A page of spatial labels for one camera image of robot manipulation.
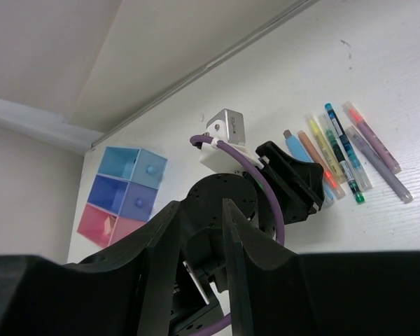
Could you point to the dark blue drawer box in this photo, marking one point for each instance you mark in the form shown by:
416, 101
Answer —
122, 198

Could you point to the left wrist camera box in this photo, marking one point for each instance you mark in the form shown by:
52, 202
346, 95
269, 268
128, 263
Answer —
228, 126

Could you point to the light blue utility knife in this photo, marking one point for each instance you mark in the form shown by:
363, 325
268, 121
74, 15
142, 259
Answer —
298, 152

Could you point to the yellow highlighter pen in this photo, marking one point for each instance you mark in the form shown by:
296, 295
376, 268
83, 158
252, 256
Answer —
325, 148

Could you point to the green gel pen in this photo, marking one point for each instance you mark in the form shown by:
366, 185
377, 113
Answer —
346, 170

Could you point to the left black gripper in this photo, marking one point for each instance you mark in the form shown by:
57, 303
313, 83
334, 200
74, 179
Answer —
296, 185

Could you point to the teal blue pen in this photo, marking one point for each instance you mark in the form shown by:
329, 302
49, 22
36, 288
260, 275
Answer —
358, 170

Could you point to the pink purple highlighter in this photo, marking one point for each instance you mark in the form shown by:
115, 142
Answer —
375, 142

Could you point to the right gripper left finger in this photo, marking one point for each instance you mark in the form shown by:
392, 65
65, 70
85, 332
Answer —
124, 289

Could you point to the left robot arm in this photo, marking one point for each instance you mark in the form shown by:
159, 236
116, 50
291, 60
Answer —
195, 305

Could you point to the pink drawer box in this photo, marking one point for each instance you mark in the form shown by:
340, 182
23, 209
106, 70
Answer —
91, 226

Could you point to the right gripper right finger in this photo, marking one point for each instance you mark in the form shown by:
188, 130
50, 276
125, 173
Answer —
274, 291

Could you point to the light blue drawer box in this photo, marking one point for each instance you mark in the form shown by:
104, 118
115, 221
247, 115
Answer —
137, 165

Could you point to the orange highlighter pen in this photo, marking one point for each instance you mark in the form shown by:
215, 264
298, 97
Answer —
328, 176

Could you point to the grey purple highlighter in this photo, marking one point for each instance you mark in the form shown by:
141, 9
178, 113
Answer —
394, 183

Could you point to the beige eraser block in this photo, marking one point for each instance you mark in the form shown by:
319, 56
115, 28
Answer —
109, 225

